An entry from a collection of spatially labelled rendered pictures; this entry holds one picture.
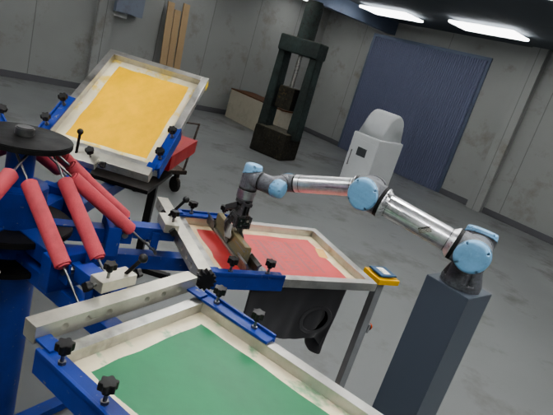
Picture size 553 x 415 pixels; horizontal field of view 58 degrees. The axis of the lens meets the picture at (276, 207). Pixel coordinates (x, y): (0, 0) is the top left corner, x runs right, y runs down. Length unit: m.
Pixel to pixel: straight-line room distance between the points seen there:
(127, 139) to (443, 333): 1.68
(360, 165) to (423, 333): 6.67
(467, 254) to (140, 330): 1.06
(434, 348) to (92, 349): 1.21
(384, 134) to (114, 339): 7.33
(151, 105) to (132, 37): 8.43
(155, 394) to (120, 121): 1.65
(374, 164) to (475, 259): 6.73
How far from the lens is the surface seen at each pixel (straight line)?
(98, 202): 1.86
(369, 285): 2.24
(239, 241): 2.04
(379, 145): 8.36
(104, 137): 2.59
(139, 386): 1.35
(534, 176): 10.32
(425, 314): 1.99
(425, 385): 2.05
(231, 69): 12.43
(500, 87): 10.84
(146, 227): 1.99
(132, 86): 2.89
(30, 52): 10.64
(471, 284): 1.94
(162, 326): 1.57
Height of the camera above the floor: 1.81
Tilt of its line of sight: 17 degrees down
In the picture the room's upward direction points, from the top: 17 degrees clockwise
